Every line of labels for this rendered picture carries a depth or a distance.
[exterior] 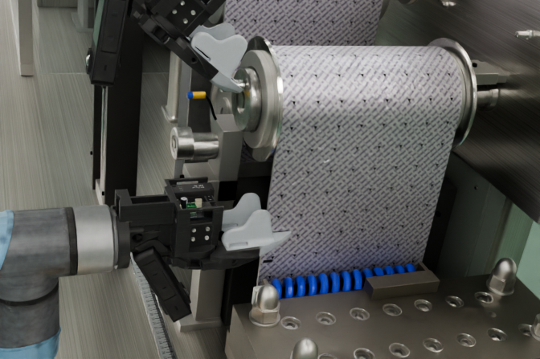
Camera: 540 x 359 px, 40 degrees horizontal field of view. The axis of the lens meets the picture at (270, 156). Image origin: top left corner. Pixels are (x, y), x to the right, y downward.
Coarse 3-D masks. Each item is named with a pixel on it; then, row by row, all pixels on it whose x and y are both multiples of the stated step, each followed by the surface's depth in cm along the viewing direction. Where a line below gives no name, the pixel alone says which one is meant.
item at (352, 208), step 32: (288, 160) 86; (320, 160) 88; (352, 160) 89; (384, 160) 91; (416, 160) 93; (288, 192) 88; (320, 192) 90; (352, 192) 92; (384, 192) 93; (416, 192) 95; (288, 224) 91; (320, 224) 92; (352, 224) 94; (384, 224) 96; (416, 224) 98; (288, 256) 93; (320, 256) 95; (352, 256) 97; (384, 256) 99; (416, 256) 101
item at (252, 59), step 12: (252, 60) 87; (264, 60) 85; (264, 72) 83; (264, 84) 84; (264, 96) 84; (264, 108) 84; (264, 120) 84; (252, 132) 89; (264, 132) 84; (252, 144) 88; (264, 144) 87
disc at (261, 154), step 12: (252, 48) 89; (264, 48) 85; (276, 60) 83; (276, 72) 82; (276, 84) 82; (276, 96) 82; (276, 108) 82; (276, 120) 83; (276, 132) 83; (276, 144) 84; (252, 156) 91; (264, 156) 87
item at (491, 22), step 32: (416, 0) 116; (448, 0) 108; (480, 0) 101; (512, 0) 95; (384, 32) 125; (416, 32) 116; (448, 32) 108; (480, 32) 101; (512, 32) 95; (512, 64) 95; (512, 96) 95; (480, 128) 102; (512, 128) 96; (480, 160) 102; (512, 160) 96; (512, 192) 96
